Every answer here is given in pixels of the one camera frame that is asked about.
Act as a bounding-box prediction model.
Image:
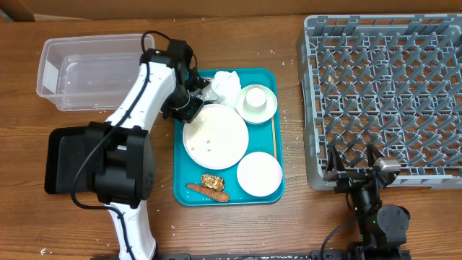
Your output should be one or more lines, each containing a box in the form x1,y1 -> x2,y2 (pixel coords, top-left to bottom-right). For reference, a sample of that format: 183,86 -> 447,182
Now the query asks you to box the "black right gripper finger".
366,143 -> 383,168
326,144 -> 346,173

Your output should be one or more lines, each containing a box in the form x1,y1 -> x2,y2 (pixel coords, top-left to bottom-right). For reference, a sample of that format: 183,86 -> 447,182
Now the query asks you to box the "white napkin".
203,71 -> 241,109

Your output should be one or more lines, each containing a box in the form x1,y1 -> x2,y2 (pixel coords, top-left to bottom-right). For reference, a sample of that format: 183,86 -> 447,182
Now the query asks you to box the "large white plate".
183,104 -> 250,170

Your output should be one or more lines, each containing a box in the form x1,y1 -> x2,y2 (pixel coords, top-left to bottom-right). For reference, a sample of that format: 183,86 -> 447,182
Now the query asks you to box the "white cup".
245,87 -> 266,108

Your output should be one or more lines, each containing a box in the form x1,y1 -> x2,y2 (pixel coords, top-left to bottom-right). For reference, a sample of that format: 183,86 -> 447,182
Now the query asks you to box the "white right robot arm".
311,144 -> 411,260

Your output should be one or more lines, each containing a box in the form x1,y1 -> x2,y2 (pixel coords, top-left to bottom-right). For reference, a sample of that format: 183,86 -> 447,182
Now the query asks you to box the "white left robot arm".
82,39 -> 208,259

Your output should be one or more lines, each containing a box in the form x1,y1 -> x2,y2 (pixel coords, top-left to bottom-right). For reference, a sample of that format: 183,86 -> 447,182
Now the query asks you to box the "grey dishwasher rack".
297,14 -> 461,191

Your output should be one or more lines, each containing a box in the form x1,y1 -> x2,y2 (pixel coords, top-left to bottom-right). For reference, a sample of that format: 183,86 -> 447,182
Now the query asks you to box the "black waste tray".
44,122 -> 111,194

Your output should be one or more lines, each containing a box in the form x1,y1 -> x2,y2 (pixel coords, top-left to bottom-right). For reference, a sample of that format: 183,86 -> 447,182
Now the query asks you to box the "wooden chopstick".
271,117 -> 277,160

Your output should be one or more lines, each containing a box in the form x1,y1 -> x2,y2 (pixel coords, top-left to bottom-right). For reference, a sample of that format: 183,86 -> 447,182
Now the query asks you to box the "teal plastic tray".
173,67 -> 286,207

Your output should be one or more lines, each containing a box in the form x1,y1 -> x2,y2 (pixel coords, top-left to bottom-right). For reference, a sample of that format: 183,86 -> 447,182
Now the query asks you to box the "brown food scrap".
201,174 -> 225,191

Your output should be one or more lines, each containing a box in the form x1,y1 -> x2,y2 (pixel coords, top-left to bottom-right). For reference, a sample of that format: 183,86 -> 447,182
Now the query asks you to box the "clear plastic bin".
36,34 -> 154,111

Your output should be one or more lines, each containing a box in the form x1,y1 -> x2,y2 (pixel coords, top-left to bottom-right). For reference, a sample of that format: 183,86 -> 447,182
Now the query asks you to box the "orange carrot piece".
186,183 -> 230,203

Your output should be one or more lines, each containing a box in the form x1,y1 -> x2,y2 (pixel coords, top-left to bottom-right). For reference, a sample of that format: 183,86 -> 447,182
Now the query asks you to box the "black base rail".
90,250 -> 412,260

